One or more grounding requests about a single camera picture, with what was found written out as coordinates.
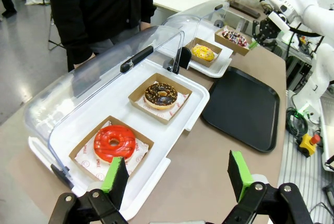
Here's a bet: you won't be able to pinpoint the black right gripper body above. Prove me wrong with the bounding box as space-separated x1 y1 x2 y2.
252 17 282 49

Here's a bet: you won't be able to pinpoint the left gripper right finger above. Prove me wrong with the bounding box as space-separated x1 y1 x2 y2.
221 149 314 224

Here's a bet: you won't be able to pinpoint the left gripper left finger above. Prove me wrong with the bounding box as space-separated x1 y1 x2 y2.
48 156 130 224

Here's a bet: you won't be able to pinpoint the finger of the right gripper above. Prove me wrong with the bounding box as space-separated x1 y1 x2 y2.
247 36 262 51

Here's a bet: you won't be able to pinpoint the chocolate donut pink white stripes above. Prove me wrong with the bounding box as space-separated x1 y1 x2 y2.
221 31 247 48

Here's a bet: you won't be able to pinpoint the brown cardboard donut box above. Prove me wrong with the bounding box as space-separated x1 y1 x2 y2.
185 37 223 68
68 115 155 182
128 72 193 125
214 25 253 57

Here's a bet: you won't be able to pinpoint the red glazed donut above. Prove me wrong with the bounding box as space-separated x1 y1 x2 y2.
93 125 137 164

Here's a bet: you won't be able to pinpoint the yellow sprinkled donut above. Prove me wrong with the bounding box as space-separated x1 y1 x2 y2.
190 45 216 62

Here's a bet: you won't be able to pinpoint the black serving tray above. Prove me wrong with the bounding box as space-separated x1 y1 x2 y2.
200 66 281 154

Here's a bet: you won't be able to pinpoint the chocolate sprinkled donut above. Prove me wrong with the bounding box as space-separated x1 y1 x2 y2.
144 82 178 111

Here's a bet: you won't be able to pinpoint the dark wooden plank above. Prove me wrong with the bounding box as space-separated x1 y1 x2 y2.
229 0 261 19

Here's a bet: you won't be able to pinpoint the white printed paper liner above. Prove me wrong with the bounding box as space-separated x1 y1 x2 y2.
137 81 190 121
74 120 150 181

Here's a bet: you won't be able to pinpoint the white display case base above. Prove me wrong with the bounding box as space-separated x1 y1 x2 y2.
182 39 234 79

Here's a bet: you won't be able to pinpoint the left white display case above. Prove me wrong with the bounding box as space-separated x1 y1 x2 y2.
28 57 211 222

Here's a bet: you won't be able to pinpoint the clear display case lid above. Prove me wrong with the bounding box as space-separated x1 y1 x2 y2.
23 25 186 183
161 0 231 52

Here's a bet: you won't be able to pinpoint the yellow emergency stop button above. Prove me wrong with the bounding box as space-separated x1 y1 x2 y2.
298 133 322 158

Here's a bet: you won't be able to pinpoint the person in black coat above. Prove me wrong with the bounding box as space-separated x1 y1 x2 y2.
44 0 157 73

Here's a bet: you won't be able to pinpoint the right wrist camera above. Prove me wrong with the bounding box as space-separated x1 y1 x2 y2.
268 10 291 34

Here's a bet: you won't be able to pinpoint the coiled green black cables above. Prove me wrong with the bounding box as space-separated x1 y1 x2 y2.
285 107 310 139

